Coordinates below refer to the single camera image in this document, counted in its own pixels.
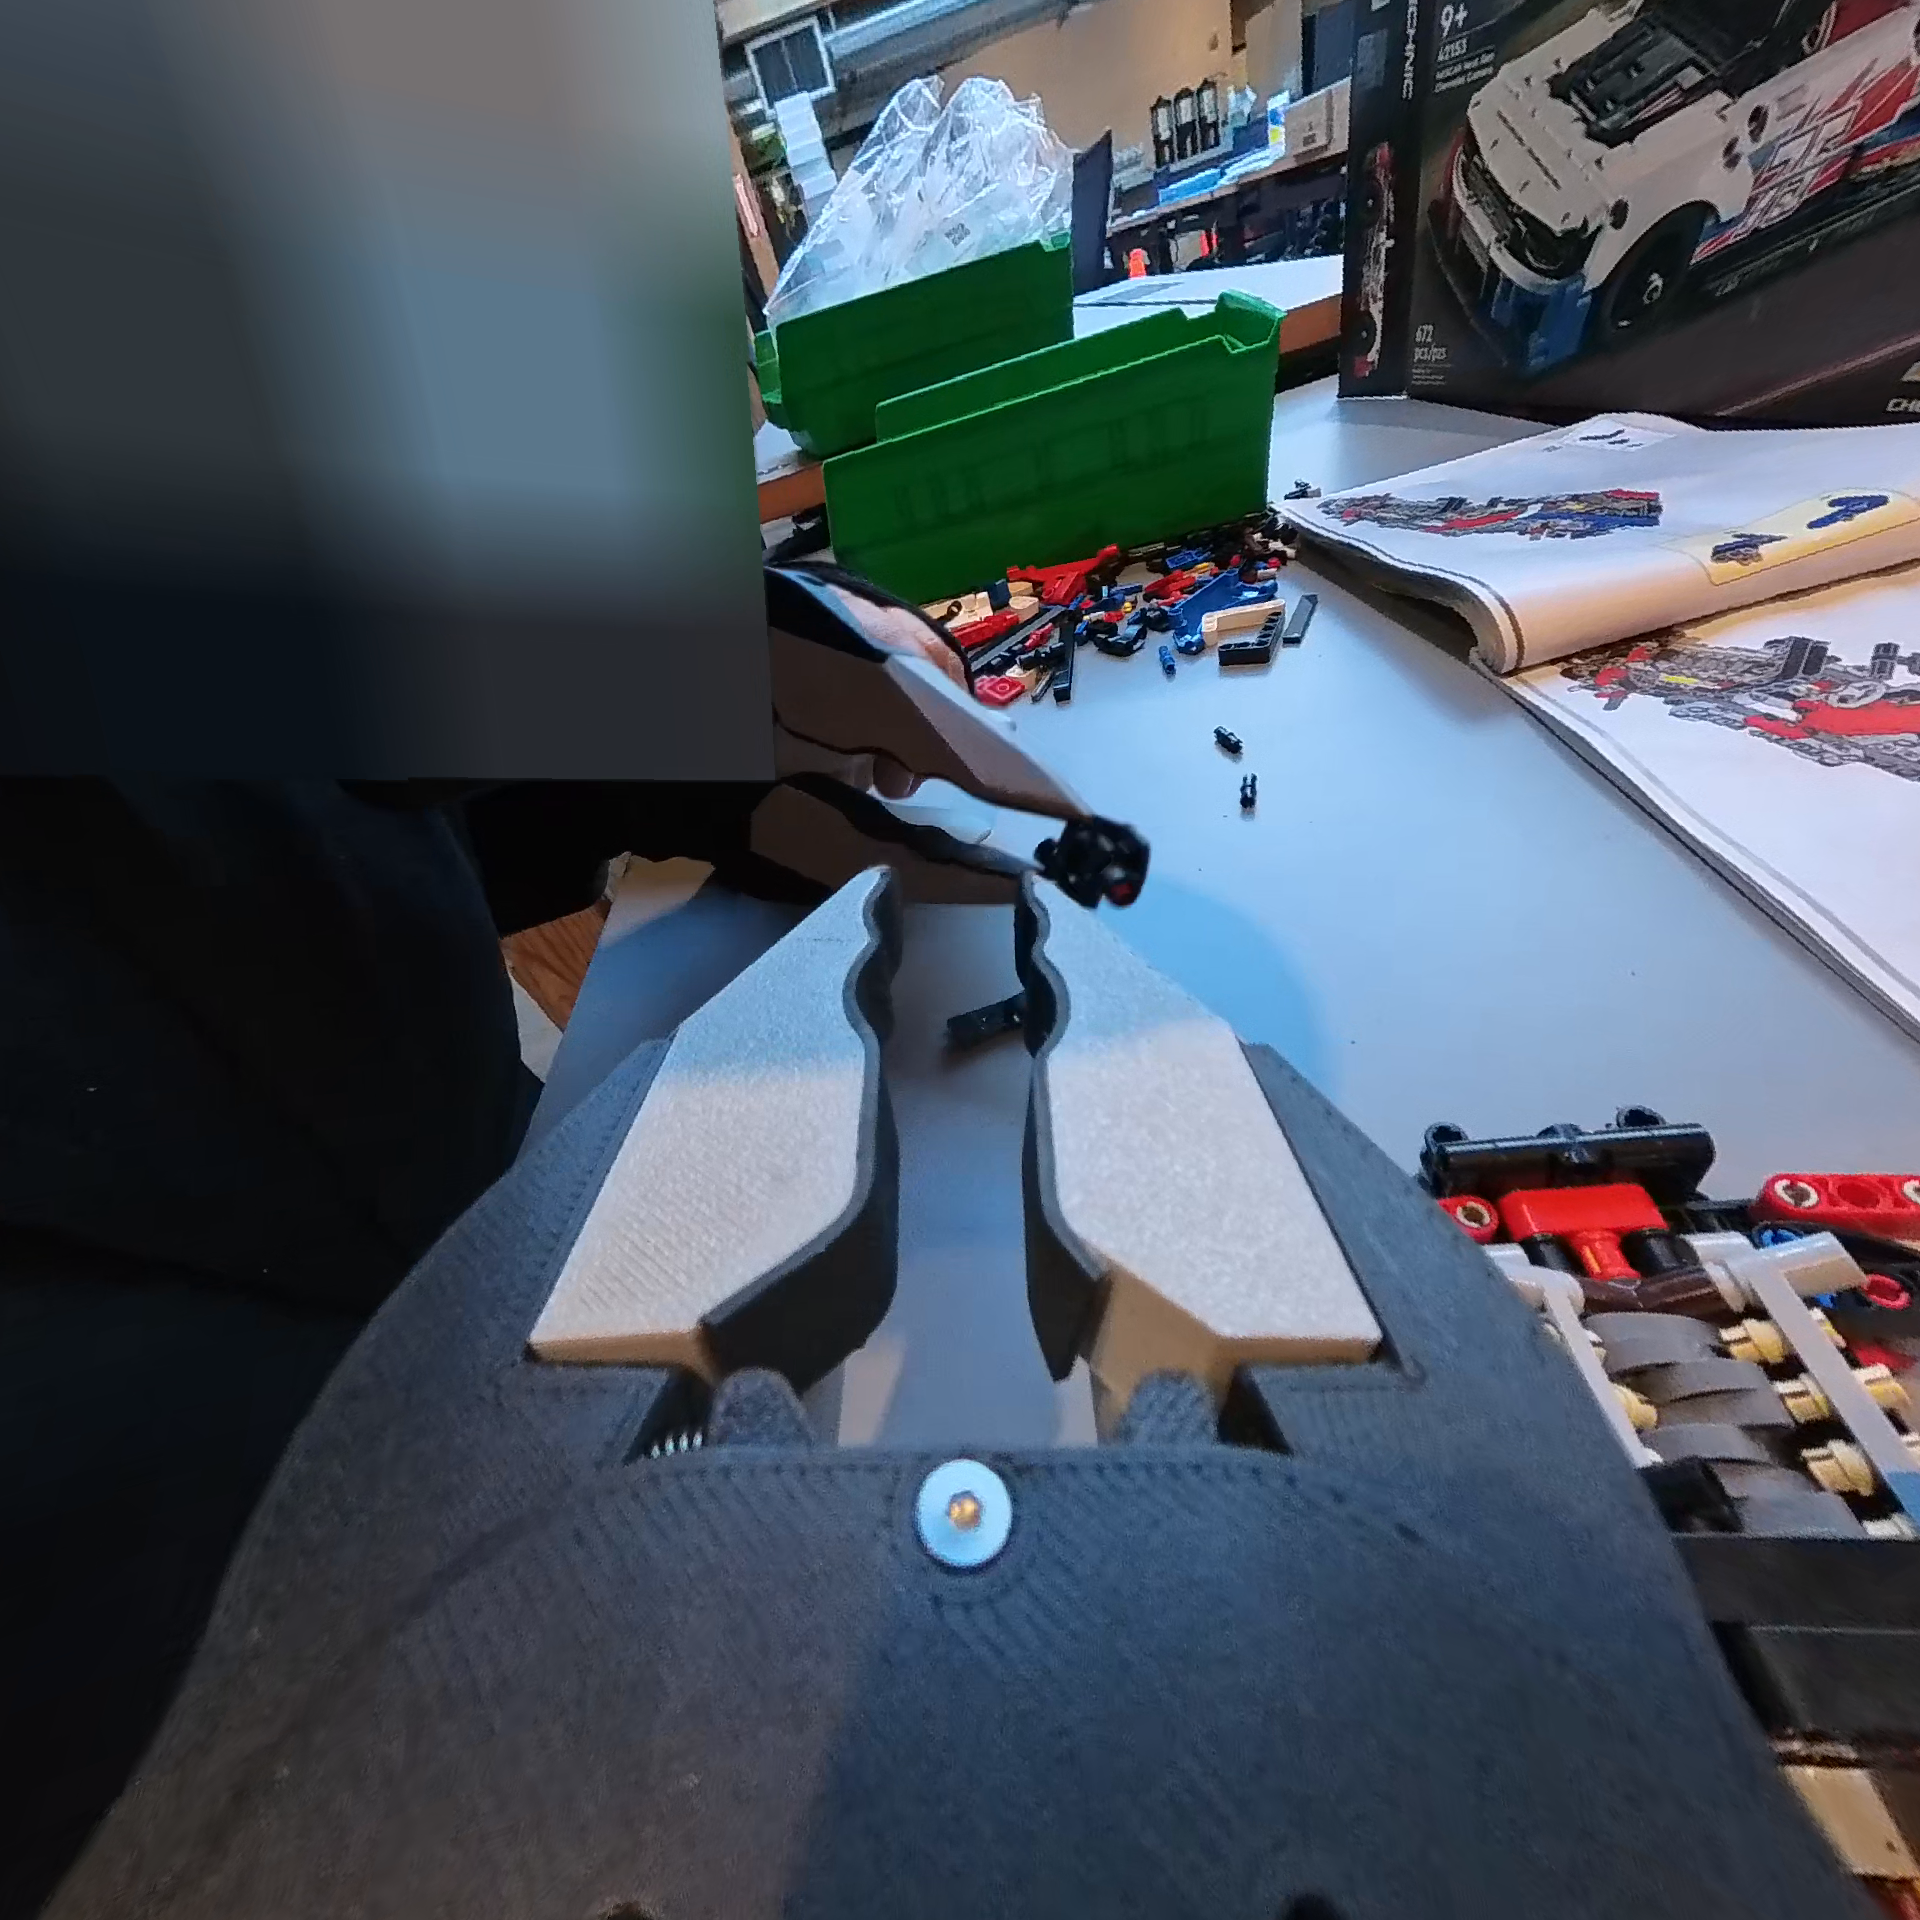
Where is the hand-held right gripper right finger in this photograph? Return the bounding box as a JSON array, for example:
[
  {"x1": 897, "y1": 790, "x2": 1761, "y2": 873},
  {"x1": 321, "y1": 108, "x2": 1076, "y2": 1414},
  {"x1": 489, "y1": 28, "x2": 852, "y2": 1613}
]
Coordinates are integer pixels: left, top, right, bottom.
[{"x1": 1015, "y1": 876, "x2": 1387, "y2": 1444}]

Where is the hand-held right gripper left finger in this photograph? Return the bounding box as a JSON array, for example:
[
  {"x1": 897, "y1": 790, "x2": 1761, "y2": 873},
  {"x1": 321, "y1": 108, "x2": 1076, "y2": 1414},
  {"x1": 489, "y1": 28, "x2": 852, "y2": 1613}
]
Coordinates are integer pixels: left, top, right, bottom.
[{"x1": 526, "y1": 863, "x2": 908, "y2": 1393}]

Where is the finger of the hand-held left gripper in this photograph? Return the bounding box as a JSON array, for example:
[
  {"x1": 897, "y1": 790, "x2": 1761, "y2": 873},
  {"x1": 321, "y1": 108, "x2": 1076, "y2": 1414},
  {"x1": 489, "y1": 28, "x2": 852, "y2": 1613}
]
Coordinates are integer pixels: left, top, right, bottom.
[
  {"x1": 754, "y1": 773, "x2": 1056, "y2": 902},
  {"x1": 882, "y1": 652, "x2": 1088, "y2": 826}
]

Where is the small black toy brick assembly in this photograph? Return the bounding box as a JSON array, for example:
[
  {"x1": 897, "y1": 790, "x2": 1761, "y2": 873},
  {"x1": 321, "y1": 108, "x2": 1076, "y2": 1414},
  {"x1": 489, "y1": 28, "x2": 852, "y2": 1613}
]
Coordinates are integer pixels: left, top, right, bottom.
[{"x1": 1031, "y1": 815, "x2": 1154, "y2": 912}]

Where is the person's left hand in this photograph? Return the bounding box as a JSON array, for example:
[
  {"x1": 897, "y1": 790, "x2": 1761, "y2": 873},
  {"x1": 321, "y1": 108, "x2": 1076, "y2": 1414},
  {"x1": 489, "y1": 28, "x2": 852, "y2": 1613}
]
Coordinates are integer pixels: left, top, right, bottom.
[{"x1": 848, "y1": 586, "x2": 970, "y2": 680}]

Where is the pile of loose toy bricks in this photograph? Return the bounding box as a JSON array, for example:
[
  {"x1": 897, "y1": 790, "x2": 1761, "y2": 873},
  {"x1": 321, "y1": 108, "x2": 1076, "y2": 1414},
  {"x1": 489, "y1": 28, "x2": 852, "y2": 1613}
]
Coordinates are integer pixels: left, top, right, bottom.
[{"x1": 920, "y1": 513, "x2": 1327, "y2": 710}]

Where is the green plastic bin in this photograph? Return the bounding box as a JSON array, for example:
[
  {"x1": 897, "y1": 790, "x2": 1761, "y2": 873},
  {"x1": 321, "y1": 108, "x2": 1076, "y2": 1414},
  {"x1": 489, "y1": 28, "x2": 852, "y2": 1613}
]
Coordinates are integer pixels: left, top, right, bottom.
[
  {"x1": 753, "y1": 228, "x2": 1076, "y2": 460},
  {"x1": 820, "y1": 288, "x2": 1287, "y2": 605}
]

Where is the clear plastic bag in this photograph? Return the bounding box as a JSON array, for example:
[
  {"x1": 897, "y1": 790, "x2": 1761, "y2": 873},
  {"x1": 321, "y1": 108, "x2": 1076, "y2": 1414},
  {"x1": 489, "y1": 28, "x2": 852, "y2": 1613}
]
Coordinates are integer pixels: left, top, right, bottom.
[{"x1": 761, "y1": 76, "x2": 1076, "y2": 326}]

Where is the toy brick car model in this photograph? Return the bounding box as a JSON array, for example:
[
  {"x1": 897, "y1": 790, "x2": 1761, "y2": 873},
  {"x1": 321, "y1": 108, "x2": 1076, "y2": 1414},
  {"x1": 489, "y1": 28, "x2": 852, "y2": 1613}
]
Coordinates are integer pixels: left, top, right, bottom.
[{"x1": 1417, "y1": 1106, "x2": 1920, "y2": 1884}]

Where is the toy brick instruction booklet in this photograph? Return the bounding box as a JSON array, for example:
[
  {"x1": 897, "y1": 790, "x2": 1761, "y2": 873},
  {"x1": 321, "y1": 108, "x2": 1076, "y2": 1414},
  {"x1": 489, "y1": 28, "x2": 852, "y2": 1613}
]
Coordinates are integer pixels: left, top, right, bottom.
[{"x1": 1281, "y1": 412, "x2": 1920, "y2": 1040}]

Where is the toy car set box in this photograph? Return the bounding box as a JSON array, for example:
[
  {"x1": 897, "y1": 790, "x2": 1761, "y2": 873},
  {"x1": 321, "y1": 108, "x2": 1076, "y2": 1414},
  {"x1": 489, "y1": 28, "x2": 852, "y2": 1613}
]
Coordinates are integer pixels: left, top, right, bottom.
[{"x1": 1338, "y1": 0, "x2": 1920, "y2": 426}]

